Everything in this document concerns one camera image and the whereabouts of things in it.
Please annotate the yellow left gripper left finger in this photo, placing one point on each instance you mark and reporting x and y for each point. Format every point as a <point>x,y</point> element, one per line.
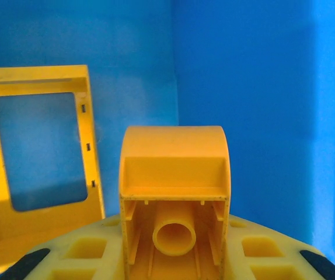
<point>68,262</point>

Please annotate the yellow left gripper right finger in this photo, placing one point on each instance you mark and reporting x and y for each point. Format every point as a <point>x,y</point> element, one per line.
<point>272,262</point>

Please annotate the yellow rounded lego brick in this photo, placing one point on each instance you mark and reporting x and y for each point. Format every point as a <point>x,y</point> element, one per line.
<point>173,143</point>

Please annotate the blue plastic container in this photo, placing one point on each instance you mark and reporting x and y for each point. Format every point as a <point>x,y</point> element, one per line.
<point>243,87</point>

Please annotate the yellow lego window frame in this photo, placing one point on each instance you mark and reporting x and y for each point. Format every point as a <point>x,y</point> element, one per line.
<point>39,78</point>

